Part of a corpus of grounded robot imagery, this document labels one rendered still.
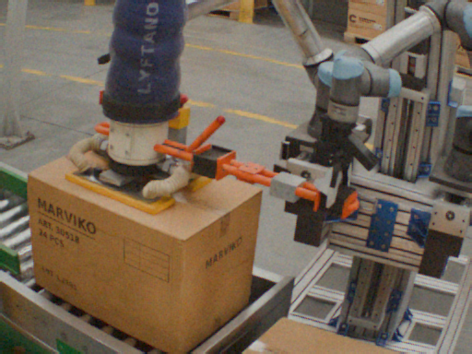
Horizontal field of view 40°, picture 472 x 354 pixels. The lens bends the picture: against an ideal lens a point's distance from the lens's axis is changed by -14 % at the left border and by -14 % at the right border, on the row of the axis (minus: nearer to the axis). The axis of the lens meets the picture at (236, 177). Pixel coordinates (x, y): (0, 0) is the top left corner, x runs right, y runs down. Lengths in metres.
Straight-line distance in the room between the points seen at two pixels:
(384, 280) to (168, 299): 0.90
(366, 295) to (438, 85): 0.83
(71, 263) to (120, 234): 0.26
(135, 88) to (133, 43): 0.12
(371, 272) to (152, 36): 1.19
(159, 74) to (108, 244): 0.48
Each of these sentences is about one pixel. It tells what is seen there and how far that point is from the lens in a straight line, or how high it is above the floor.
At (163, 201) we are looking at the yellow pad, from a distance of 1.96.
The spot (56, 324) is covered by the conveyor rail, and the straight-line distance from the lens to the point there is 2.14.
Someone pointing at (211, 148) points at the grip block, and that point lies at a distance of 1.98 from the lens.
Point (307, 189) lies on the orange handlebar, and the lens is 1.84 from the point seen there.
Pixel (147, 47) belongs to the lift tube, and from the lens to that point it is 1.89.
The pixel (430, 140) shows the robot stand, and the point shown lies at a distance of 2.44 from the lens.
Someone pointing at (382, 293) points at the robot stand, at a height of 0.50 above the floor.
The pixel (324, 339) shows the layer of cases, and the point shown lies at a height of 0.54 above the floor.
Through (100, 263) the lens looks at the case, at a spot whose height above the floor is 0.77.
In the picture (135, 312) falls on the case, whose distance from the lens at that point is 2.05.
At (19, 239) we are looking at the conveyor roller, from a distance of 2.64.
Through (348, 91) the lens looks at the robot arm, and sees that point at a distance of 1.69.
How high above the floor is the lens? 1.81
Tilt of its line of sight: 23 degrees down
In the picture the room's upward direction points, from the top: 6 degrees clockwise
